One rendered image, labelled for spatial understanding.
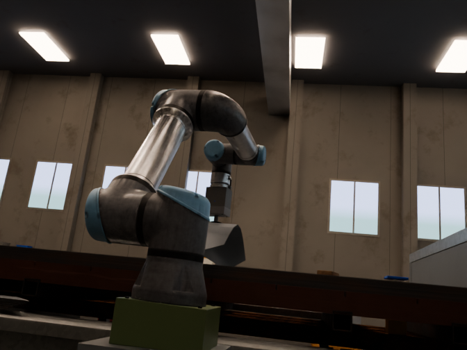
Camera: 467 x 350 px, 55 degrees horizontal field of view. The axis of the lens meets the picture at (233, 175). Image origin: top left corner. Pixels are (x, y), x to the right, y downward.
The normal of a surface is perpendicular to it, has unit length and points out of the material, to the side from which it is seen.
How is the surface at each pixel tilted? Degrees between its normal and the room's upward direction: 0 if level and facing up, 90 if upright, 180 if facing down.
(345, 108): 90
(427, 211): 90
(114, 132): 90
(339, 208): 90
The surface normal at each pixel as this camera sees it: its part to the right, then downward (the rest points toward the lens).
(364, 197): -0.12, -0.27
